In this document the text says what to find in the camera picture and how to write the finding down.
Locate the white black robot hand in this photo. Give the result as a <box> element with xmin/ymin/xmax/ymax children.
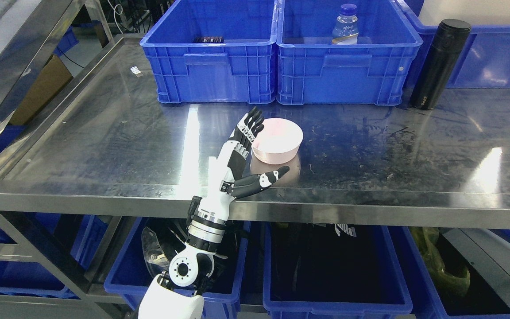
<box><xmin>197</xmin><ymin>107</ymin><xmax>290</xmax><ymax>224</ymax></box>

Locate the pink plastic bowl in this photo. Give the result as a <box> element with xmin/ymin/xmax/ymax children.
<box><xmin>252</xmin><ymin>118</ymin><xmax>304</xmax><ymax>165</ymax></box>

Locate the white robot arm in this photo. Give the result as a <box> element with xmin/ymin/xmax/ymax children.
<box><xmin>137</xmin><ymin>195</ymin><xmax>233</xmax><ymax>319</ymax></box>

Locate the blue crate upper middle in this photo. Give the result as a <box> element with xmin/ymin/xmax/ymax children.
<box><xmin>276</xmin><ymin>0</ymin><xmax>423</xmax><ymax>105</ymax></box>

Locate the steel shelf rack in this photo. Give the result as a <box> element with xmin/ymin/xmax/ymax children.
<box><xmin>0</xmin><ymin>0</ymin><xmax>510</xmax><ymax>319</ymax></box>

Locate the black helmet clear visor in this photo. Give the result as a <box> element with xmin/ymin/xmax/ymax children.
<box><xmin>140</xmin><ymin>218</ymin><xmax>241</xmax><ymax>285</ymax></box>

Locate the black bag white logo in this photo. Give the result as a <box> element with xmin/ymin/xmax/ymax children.
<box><xmin>270</xmin><ymin>223</ymin><xmax>376</xmax><ymax>303</ymax></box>

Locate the blue crate with black bag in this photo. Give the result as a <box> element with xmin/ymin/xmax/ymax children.
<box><xmin>263</xmin><ymin>223</ymin><xmax>413</xmax><ymax>319</ymax></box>

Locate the blue crate with helmet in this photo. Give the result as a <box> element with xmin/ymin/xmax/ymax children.
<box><xmin>104</xmin><ymin>218</ymin><xmax>251</xmax><ymax>319</ymax></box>

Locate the blue crate upper left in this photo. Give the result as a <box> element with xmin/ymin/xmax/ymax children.
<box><xmin>140</xmin><ymin>0</ymin><xmax>280</xmax><ymax>104</ymax></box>

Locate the clear water bottle blue cap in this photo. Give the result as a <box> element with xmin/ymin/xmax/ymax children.
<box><xmin>331</xmin><ymin>3</ymin><xmax>359</xmax><ymax>45</ymax></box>

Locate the cardboard box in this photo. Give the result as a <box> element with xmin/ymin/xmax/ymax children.
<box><xmin>8</xmin><ymin>54</ymin><xmax>73</xmax><ymax>125</ymax></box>

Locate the blue crate lower right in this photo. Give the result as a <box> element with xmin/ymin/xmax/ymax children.
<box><xmin>389</xmin><ymin>226</ymin><xmax>510</xmax><ymax>319</ymax></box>

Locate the green yellow plastic item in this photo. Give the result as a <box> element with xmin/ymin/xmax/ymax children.
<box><xmin>409</xmin><ymin>226</ymin><xmax>470</xmax><ymax>298</ymax></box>

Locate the black thermos flask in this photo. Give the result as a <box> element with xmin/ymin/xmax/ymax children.
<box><xmin>409</xmin><ymin>19</ymin><xmax>471</xmax><ymax>110</ymax></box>

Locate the blue crate upper right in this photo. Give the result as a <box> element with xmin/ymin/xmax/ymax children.
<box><xmin>397</xmin><ymin>0</ymin><xmax>510</xmax><ymax>88</ymax></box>

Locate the grey white flat device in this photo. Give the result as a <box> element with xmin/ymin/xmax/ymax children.
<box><xmin>442</xmin><ymin>228</ymin><xmax>510</xmax><ymax>308</ymax></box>

